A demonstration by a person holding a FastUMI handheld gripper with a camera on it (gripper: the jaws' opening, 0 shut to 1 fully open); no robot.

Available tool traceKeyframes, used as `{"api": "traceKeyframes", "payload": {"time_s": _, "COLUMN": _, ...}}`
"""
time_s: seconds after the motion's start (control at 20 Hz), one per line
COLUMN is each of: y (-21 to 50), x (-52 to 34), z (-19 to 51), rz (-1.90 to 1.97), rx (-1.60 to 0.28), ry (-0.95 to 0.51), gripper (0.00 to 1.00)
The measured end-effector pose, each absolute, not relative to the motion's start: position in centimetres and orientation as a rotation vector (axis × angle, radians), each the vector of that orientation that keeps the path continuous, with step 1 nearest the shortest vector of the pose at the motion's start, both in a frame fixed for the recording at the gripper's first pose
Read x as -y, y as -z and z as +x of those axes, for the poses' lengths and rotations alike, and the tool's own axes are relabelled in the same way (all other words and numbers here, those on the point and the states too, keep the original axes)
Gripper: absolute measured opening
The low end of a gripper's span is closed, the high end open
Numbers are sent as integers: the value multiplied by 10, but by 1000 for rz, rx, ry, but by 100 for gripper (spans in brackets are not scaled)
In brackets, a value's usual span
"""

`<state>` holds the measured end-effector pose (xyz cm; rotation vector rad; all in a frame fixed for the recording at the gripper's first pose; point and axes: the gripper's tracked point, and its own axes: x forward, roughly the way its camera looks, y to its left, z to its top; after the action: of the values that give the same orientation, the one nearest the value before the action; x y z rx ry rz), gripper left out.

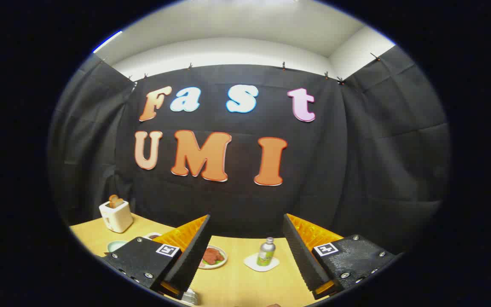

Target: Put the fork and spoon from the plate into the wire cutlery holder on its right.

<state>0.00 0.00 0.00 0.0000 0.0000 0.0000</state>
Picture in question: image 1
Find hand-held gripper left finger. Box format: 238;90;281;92
102;214;212;301

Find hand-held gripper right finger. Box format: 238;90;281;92
282;213;401;301

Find brown steak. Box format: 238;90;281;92
203;249;225;265

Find white plate with food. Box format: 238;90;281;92
198;245;228;270

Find silver bottle green label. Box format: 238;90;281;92
257;237;276;267

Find white square coaster dish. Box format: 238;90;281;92
243;252;280;272

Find white toaster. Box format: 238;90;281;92
99;200;134;234

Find ceiling light strip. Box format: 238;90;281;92
92;30;123;54

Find metal wire rack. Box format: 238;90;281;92
182;288;199;306

